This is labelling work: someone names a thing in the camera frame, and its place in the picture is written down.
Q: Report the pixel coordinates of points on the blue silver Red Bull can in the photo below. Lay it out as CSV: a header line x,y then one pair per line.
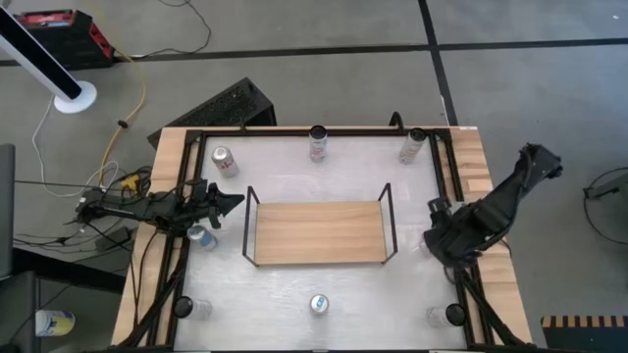
x,y
202,237
319,304

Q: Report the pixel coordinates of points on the Celsius peach vibe can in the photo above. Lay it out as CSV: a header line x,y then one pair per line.
x,y
318,144

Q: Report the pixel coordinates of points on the wooden shelf black metal frame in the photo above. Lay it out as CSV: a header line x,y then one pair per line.
x,y
319,233

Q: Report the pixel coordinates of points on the black power adapter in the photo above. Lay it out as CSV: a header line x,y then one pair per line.
x,y
114,238

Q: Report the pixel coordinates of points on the white yellow canister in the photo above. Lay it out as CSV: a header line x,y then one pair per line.
x,y
54,322

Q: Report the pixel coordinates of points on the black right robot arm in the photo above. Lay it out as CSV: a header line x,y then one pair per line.
x,y
515,186

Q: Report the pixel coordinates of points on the white table cover sheet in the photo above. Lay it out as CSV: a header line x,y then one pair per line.
x,y
294,323

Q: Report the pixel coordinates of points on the grey flat panel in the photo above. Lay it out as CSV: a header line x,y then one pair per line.
x,y
6,211

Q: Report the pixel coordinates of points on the black metal table frame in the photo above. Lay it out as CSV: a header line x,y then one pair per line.
x,y
255,132

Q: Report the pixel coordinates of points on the red black tool case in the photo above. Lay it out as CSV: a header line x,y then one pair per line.
x,y
64,39

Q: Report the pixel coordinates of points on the white black pole stand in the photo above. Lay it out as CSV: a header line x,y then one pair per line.
x,y
34,59

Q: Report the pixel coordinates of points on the black arched bracket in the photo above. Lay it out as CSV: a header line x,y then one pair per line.
x,y
395,115

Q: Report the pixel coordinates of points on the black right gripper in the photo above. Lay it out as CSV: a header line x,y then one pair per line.
x,y
463,230

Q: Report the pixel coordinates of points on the black yellow striped box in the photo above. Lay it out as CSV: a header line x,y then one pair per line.
x,y
584,336

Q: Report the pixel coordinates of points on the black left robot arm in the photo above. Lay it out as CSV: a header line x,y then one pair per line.
x,y
137,208

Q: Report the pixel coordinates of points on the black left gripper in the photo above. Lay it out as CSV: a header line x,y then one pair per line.
x,y
198,206

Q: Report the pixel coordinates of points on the Celsius tropical vibe can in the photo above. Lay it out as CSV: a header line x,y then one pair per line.
x,y
411,145

